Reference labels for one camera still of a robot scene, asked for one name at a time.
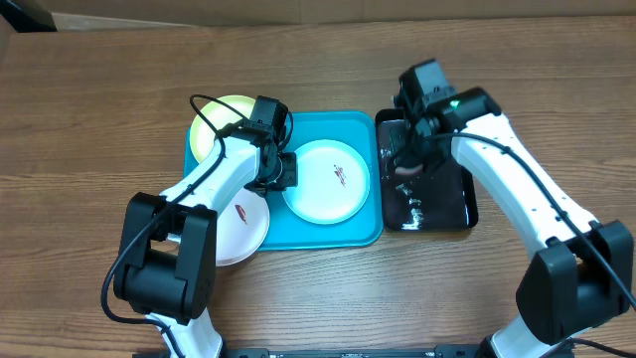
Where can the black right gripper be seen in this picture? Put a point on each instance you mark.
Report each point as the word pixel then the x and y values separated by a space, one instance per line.
pixel 414 147

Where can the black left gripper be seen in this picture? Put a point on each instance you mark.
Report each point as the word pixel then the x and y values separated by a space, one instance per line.
pixel 288 179

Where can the green scrub sponge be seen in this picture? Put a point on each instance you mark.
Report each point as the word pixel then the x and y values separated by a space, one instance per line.
pixel 403 161

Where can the light blue plate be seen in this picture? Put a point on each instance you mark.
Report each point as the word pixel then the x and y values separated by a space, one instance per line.
pixel 334 182

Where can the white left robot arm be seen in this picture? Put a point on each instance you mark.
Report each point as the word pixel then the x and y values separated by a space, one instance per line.
pixel 165 269

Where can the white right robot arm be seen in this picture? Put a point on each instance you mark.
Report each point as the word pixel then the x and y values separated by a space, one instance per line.
pixel 580 270

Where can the teal plastic tray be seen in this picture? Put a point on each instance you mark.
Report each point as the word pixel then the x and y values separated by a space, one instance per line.
pixel 287 231

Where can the black water tray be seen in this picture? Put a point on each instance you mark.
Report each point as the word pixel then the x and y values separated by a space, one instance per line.
pixel 445 201

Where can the pink white plate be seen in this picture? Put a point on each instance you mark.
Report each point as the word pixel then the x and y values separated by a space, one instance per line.
pixel 241 226

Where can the dark object top left corner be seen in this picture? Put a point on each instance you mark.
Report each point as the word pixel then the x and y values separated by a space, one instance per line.
pixel 27 16

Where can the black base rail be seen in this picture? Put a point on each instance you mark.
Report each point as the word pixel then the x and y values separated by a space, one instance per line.
pixel 439 351

